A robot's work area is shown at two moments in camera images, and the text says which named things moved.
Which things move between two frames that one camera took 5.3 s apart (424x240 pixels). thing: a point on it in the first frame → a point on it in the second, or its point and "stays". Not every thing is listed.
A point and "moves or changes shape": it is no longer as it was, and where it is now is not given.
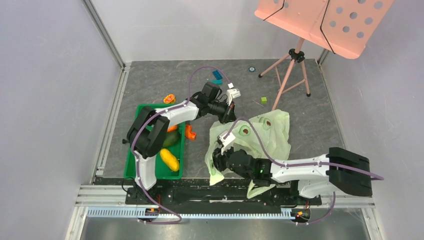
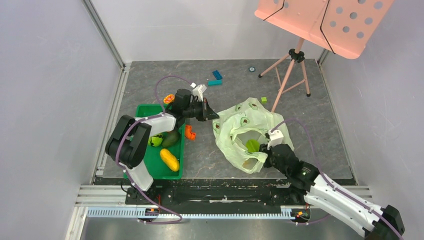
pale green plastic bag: (266, 136) moves or changes shape
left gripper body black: (224, 111) → (195, 110)
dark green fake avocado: (171, 138) stays
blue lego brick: (217, 74) stays
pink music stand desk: (344, 27) stays
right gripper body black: (219, 159) → (271, 156)
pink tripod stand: (296, 55) stays
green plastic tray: (162, 172) stays
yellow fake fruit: (171, 161) stays
